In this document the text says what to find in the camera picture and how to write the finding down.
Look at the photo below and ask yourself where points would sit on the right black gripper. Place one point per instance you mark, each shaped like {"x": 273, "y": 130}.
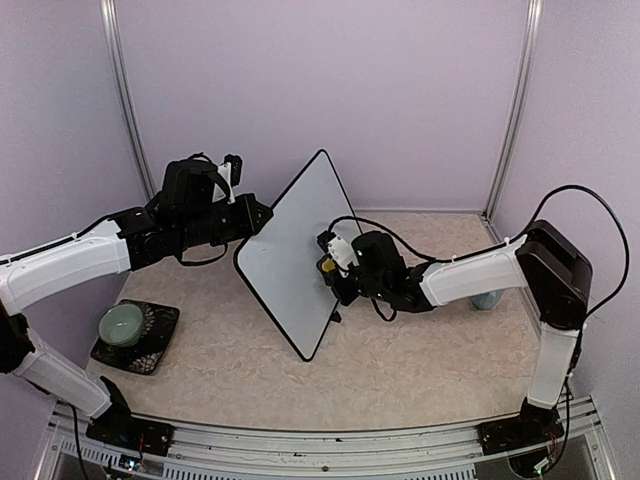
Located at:
{"x": 342, "y": 295}

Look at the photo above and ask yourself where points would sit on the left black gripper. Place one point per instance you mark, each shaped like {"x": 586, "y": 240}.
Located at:
{"x": 249, "y": 225}

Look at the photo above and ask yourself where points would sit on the yellow black whiteboard eraser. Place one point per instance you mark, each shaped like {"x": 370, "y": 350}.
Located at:
{"x": 326, "y": 265}

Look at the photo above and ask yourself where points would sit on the white whiteboard black frame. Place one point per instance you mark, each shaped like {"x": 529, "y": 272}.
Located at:
{"x": 279, "y": 265}

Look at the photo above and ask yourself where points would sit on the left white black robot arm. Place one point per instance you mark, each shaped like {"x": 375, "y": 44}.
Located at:
{"x": 196, "y": 205}

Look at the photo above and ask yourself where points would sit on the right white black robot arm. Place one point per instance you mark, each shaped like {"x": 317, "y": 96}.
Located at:
{"x": 541, "y": 260}

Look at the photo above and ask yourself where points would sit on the light blue ceramic mug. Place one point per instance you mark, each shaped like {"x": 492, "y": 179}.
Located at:
{"x": 486, "y": 301}

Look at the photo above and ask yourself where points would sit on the pale green ceramic bowl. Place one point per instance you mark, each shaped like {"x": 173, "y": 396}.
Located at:
{"x": 121, "y": 326}

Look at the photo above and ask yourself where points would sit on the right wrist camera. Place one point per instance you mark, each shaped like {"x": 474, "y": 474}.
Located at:
{"x": 339, "y": 250}

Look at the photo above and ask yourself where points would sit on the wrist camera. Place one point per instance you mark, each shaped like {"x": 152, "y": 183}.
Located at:
{"x": 339, "y": 250}
{"x": 228, "y": 177}

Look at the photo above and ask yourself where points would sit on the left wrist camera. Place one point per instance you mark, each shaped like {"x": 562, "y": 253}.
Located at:
{"x": 228, "y": 177}

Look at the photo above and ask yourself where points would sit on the aluminium front rail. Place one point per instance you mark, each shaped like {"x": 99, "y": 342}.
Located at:
{"x": 447, "y": 451}

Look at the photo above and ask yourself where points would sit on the left aluminium corner post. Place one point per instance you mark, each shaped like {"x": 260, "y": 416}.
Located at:
{"x": 108, "y": 10}

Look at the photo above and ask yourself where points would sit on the aluminium corner post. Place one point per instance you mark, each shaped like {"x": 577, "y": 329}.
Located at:
{"x": 108, "y": 10}
{"x": 518, "y": 102}

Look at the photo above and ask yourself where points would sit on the right aluminium corner post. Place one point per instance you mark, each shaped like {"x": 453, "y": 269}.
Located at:
{"x": 518, "y": 102}

